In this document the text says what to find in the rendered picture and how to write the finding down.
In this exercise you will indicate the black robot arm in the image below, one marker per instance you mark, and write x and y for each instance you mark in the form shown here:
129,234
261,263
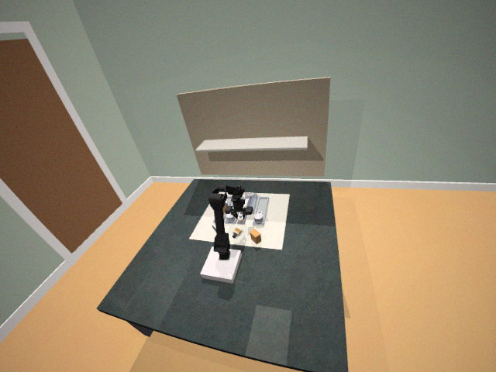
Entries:
217,202

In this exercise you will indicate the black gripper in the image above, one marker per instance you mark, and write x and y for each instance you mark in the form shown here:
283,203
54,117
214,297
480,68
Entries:
239,208

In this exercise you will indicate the brown wooden cube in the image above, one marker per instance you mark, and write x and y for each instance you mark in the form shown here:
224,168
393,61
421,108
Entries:
255,236

